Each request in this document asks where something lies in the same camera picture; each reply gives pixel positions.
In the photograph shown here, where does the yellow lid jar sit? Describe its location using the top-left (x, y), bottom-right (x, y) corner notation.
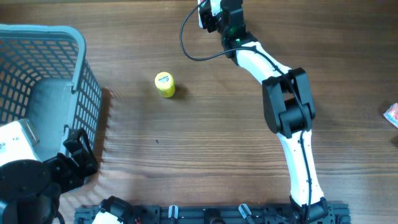
top-left (155, 72), bottom-right (175, 98)

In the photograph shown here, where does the red juice carton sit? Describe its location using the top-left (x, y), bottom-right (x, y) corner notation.
top-left (383, 103), bottom-right (398, 128)

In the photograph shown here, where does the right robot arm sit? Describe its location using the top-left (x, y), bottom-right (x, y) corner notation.
top-left (196, 1), bottom-right (328, 223)

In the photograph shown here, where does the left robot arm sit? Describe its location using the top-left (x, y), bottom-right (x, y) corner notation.
top-left (1, 128), bottom-right (98, 223)

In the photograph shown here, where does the white barcode scanner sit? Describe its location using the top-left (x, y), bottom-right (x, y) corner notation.
top-left (197, 0), bottom-right (206, 29)

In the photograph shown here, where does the grey plastic mesh basket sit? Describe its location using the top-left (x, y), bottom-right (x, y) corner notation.
top-left (1, 24), bottom-right (102, 161)

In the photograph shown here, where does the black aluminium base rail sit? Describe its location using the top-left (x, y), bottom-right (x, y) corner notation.
top-left (73, 203), bottom-right (351, 224)

